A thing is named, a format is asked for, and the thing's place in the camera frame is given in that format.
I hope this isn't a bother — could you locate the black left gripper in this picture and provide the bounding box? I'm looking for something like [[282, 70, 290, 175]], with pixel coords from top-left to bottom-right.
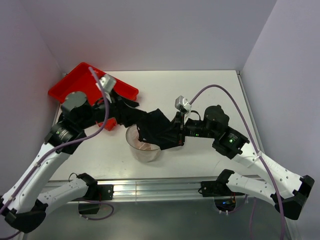
[[77, 87, 147, 130]]

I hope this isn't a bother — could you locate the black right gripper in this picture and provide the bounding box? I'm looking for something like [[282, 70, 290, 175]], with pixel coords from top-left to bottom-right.
[[156, 110, 217, 144]]

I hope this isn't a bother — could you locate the black garment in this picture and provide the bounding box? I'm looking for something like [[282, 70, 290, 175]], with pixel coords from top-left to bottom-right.
[[110, 99, 185, 150]]

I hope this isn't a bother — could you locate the white mesh laundry bag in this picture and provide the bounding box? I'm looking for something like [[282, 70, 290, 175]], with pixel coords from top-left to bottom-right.
[[124, 124, 186, 163]]

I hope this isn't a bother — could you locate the beige bra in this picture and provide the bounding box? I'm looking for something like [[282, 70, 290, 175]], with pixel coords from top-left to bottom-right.
[[133, 139, 154, 151]]

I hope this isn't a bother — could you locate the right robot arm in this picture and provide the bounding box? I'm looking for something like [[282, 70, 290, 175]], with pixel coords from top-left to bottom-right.
[[174, 103, 315, 220]]

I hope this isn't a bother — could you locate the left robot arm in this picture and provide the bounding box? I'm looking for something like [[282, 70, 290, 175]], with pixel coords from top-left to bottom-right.
[[0, 91, 122, 233]]

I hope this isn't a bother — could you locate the red plastic tray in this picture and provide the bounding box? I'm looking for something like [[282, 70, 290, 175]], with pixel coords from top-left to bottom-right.
[[48, 62, 139, 132]]

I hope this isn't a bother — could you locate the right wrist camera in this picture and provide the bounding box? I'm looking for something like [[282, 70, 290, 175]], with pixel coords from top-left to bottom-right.
[[174, 95, 192, 114]]

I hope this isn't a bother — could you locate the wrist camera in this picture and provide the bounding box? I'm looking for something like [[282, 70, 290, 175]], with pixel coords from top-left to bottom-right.
[[174, 95, 192, 114], [96, 74, 117, 94]]

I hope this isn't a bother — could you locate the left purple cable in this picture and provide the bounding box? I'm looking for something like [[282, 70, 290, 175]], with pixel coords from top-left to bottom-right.
[[0, 66, 111, 240]]

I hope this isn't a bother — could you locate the purple cable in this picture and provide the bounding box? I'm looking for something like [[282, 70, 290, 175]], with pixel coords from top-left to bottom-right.
[[189, 84, 287, 240], [0, 66, 111, 240]]

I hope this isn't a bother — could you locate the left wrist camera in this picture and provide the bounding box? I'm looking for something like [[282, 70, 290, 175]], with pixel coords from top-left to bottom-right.
[[96, 74, 117, 94]]

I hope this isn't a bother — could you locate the aluminium mounting rail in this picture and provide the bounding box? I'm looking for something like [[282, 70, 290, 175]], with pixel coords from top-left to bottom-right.
[[44, 175, 287, 205]]

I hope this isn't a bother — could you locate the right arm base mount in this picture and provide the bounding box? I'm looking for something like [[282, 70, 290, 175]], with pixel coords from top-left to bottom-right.
[[198, 169, 245, 198]]

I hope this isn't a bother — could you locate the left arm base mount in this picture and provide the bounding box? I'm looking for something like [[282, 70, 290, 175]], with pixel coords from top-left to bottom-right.
[[76, 173, 114, 201]]

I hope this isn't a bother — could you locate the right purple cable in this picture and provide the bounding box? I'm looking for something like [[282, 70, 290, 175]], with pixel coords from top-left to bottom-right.
[[189, 84, 287, 240]]

